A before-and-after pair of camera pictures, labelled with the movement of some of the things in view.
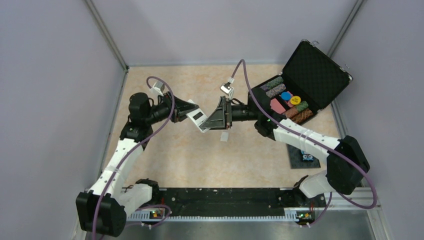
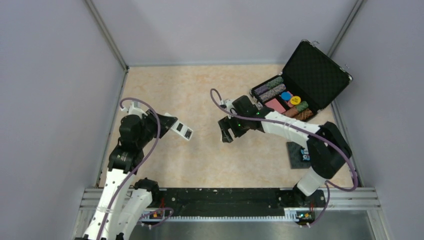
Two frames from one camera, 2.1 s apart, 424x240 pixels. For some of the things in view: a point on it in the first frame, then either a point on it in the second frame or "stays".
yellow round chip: x=295 y=100 stays
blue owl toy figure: x=307 y=157 stays
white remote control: x=197 y=116 to x=181 y=129
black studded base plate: x=296 y=160 stays
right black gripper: x=219 y=120 to x=224 y=124
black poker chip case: x=311 y=79 stays
